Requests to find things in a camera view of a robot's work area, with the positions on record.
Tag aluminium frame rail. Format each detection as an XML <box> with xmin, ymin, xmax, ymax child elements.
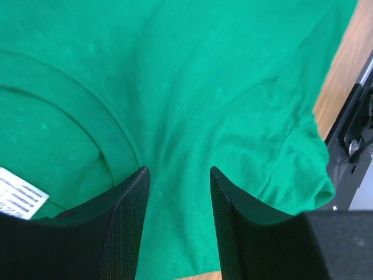
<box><xmin>349</xmin><ymin>54</ymin><xmax>372</xmax><ymax>211</ymax></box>

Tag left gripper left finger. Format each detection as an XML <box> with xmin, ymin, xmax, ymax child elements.
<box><xmin>1</xmin><ymin>166</ymin><xmax>150</xmax><ymax>279</ymax></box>

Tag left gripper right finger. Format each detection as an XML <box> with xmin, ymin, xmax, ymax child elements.
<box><xmin>210</xmin><ymin>167</ymin><xmax>372</xmax><ymax>279</ymax></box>

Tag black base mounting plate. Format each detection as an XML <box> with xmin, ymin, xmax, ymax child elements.
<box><xmin>318</xmin><ymin>84</ymin><xmax>372</xmax><ymax>211</ymax></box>

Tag green t-shirt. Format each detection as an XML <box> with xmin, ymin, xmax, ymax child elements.
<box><xmin>1</xmin><ymin>1</ymin><xmax>357</xmax><ymax>279</ymax></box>

